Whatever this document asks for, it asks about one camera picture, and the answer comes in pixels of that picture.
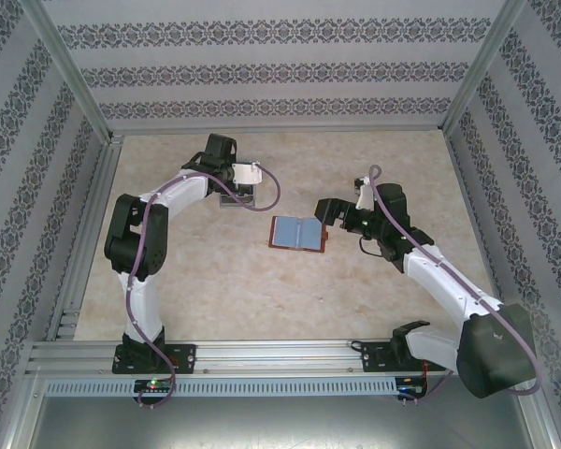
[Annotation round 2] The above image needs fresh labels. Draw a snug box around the aluminium mounting rail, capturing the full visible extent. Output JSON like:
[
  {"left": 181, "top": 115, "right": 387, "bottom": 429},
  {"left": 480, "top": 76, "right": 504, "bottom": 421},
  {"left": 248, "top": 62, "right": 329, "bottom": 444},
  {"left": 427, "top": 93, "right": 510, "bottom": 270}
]
[{"left": 25, "top": 340, "right": 530, "bottom": 377}]

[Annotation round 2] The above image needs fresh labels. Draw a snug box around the left small circuit board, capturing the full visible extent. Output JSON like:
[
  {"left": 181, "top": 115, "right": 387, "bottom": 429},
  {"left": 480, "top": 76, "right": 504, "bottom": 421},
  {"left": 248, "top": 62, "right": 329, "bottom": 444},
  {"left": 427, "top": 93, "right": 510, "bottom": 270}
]
[{"left": 134, "top": 378, "right": 175, "bottom": 394}]

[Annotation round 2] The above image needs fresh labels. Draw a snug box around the grey metal sheet panel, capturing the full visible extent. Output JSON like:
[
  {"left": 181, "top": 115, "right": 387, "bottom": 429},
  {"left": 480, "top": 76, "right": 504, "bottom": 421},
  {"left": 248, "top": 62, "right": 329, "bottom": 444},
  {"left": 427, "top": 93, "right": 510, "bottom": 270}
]
[{"left": 8, "top": 395, "right": 557, "bottom": 449}]

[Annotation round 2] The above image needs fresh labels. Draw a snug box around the right small circuit board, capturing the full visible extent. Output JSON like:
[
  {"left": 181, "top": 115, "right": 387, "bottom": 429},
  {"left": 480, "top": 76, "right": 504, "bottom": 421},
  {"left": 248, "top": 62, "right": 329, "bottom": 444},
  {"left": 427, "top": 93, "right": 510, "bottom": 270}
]
[{"left": 396, "top": 376, "right": 430, "bottom": 398}]

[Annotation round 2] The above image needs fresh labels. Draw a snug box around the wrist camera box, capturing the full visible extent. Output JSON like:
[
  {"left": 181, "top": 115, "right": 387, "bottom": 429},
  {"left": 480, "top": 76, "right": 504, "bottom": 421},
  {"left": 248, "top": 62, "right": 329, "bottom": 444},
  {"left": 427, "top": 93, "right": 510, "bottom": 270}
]
[
  {"left": 230, "top": 160, "right": 265, "bottom": 187},
  {"left": 352, "top": 175, "right": 373, "bottom": 210}
]

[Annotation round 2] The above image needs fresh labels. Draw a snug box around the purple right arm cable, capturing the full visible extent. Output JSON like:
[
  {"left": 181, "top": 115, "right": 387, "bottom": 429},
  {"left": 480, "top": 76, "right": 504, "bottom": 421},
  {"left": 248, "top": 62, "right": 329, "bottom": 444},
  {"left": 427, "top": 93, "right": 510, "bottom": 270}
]
[{"left": 368, "top": 164, "right": 543, "bottom": 408}]

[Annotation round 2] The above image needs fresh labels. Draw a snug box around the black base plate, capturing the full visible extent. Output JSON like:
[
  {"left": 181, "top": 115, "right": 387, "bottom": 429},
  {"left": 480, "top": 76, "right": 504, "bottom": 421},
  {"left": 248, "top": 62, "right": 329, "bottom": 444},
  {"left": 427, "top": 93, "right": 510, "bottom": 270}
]
[
  {"left": 360, "top": 340, "right": 449, "bottom": 374},
  {"left": 111, "top": 343, "right": 198, "bottom": 376}
]

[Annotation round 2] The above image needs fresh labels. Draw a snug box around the small circuit board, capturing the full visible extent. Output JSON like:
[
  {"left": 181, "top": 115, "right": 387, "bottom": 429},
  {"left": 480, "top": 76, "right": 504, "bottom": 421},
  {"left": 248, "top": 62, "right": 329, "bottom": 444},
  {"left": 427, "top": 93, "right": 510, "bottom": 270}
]
[
  {"left": 396, "top": 376, "right": 430, "bottom": 398},
  {"left": 134, "top": 378, "right": 175, "bottom": 394}
]

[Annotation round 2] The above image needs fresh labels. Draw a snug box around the aluminium side rail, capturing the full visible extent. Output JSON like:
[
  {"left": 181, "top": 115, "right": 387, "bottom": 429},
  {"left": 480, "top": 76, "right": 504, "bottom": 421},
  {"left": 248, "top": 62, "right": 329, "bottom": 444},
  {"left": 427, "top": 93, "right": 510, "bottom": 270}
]
[
  {"left": 45, "top": 134, "right": 125, "bottom": 341},
  {"left": 443, "top": 130, "right": 520, "bottom": 339}
]

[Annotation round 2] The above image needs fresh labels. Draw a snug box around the brown leather card holder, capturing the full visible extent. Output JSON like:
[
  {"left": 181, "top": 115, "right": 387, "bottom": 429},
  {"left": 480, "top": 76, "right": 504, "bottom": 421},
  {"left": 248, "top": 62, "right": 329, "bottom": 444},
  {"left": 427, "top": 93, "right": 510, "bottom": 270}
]
[{"left": 266, "top": 214, "right": 330, "bottom": 254}]

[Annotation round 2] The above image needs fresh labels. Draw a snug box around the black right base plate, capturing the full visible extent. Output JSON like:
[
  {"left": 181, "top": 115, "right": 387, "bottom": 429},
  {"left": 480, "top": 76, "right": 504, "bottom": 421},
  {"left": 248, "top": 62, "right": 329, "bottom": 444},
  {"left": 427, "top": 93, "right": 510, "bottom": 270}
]
[{"left": 360, "top": 340, "right": 449, "bottom": 374}]

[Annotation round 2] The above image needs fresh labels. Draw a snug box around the aluminium frame post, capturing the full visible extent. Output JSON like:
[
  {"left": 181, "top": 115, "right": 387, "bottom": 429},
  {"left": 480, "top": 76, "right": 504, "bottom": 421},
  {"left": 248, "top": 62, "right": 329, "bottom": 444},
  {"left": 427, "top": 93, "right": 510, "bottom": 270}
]
[
  {"left": 440, "top": 0, "right": 528, "bottom": 135},
  {"left": 22, "top": 0, "right": 114, "bottom": 141}
]

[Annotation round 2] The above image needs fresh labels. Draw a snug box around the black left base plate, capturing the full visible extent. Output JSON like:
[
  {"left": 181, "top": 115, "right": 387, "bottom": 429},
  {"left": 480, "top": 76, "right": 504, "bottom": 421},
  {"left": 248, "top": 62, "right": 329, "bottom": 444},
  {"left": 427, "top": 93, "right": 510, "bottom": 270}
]
[{"left": 111, "top": 343, "right": 198, "bottom": 376}]

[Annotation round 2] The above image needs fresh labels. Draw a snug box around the aluminium back rail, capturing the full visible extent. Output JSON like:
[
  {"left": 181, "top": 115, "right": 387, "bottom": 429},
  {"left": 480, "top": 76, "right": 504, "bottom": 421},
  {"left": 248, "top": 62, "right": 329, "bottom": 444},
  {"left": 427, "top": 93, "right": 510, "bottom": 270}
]
[{"left": 109, "top": 124, "right": 450, "bottom": 138}]

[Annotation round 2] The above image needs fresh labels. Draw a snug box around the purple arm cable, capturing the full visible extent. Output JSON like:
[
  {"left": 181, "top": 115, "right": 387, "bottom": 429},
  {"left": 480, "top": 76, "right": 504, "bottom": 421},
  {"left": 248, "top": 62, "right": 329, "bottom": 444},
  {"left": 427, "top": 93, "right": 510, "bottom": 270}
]
[
  {"left": 124, "top": 161, "right": 281, "bottom": 411},
  {"left": 368, "top": 164, "right": 543, "bottom": 408}
]

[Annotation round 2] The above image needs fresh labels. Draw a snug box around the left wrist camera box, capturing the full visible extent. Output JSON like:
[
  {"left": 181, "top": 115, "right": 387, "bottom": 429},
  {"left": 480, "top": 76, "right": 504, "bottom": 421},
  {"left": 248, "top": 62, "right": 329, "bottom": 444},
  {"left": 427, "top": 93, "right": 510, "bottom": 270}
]
[{"left": 230, "top": 160, "right": 265, "bottom": 187}]

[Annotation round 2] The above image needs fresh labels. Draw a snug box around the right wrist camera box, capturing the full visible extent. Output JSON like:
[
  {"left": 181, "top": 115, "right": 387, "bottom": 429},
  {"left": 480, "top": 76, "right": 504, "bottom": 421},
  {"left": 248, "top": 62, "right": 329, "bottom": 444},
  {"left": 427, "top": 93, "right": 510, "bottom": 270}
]
[{"left": 352, "top": 175, "right": 373, "bottom": 210}]

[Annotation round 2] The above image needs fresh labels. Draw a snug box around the clear acrylic card box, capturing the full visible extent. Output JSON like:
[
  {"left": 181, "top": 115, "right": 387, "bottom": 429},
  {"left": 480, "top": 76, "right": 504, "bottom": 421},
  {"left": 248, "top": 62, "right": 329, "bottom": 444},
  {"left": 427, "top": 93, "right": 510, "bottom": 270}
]
[{"left": 218, "top": 183, "right": 259, "bottom": 210}]

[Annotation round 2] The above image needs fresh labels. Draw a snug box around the slotted grey cable duct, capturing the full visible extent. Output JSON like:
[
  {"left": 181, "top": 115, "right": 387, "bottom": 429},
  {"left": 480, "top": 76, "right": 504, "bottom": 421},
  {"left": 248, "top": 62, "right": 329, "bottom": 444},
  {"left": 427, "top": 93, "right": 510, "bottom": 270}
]
[{"left": 43, "top": 377, "right": 399, "bottom": 398}]

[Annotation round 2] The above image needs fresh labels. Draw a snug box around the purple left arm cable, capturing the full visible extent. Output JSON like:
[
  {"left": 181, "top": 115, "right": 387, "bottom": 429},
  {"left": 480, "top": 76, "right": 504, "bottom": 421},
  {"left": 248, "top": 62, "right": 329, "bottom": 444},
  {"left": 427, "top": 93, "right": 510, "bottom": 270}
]
[{"left": 124, "top": 161, "right": 281, "bottom": 411}]

